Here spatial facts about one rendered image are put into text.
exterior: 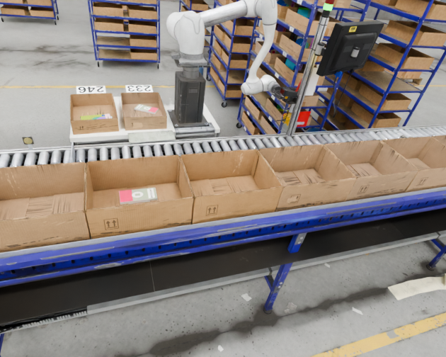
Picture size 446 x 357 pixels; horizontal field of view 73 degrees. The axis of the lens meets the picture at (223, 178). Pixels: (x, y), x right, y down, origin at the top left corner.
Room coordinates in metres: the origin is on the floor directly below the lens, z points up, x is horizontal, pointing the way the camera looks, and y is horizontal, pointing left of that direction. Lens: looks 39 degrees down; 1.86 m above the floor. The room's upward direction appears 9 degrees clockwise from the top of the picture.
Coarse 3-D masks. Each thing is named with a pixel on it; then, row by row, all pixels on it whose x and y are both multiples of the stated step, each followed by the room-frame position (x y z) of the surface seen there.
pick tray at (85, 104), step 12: (72, 96) 1.91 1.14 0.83; (84, 96) 1.95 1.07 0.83; (96, 96) 1.99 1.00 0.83; (108, 96) 2.02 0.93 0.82; (72, 108) 1.84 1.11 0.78; (84, 108) 1.90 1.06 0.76; (96, 108) 1.93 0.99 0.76; (108, 108) 1.96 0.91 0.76; (72, 120) 1.58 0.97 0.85; (84, 120) 1.61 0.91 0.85; (96, 120) 1.64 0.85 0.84; (108, 120) 1.67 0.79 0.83; (84, 132) 1.60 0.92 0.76; (96, 132) 1.63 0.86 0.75
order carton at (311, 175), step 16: (320, 144) 1.43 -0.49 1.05; (272, 160) 1.32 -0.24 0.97; (288, 160) 1.36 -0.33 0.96; (304, 160) 1.40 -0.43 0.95; (320, 160) 1.41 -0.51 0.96; (336, 160) 1.32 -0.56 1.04; (288, 176) 1.32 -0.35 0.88; (304, 176) 1.34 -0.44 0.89; (320, 176) 1.36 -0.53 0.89; (336, 176) 1.28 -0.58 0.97; (352, 176) 1.20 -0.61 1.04; (288, 192) 1.03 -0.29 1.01; (304, 192) 1.07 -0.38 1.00; (320, 192) 1.10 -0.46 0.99; (336, 192) 1.14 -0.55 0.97; (288, 208) 1.05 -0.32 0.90
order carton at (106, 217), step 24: (96, 168) 0.98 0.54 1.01; (120, 168) 1.02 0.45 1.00; (144, 168) 1.06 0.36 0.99; (168, 168) 1.11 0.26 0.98; (96, 192) 0.96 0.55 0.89; (168, 192) 1.04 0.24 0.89; (192, 192) 0.89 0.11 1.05; (96, 216) 0.72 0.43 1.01; (120, 216) 0.75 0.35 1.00; (144, 216) 0.78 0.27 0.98; (168, 216) 0.82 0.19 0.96
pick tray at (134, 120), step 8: (128, 96) 2.08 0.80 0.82; (136, 96) 2.11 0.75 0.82; (144, 96) 2.13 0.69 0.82; (152, 96) 2.16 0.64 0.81; (160, 96) 2.10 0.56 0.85; (128, 104) 2.07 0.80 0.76; (136, 104) 2.09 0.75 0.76; (144, 104) 2.11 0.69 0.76; (152, 104) 2.14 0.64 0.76; (160, 104) 2.09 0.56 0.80; (128, 112) 1.96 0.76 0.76; (136, 112) 1.97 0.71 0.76; (144, 112) 1.99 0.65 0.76; (160, 112) 2.03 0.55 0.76; (128, 120) 1.73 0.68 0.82; (136, 120) 1.75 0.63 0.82; (144, 120) 1.77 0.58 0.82; (152, 120) 1.79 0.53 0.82; (160, 120) 1.81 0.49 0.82; (128, 128) 1.73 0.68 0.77; (136, 128) 1.75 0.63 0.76; (144, 128) 1.77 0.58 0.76; (152, 128) 1.79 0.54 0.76; (160, 128) 1.81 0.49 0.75
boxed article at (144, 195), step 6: (120, 192) 0.97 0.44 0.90; (126, 192) 0.98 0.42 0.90; (132, 192) 0.99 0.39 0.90; (138, 192) 0.99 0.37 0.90; (144, 192) 1.00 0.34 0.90; (150, 192) 1.01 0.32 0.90; (120, 198) 0.93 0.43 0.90; (126, 198) 0.94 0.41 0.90; (132, 198) 0.95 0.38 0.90; (138, 198) 0.95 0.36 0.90; (144, 198) 0.96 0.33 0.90; (150, 198) 0.96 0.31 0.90; (156, 198) 0.97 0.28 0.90; (120, 204) 0.91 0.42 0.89
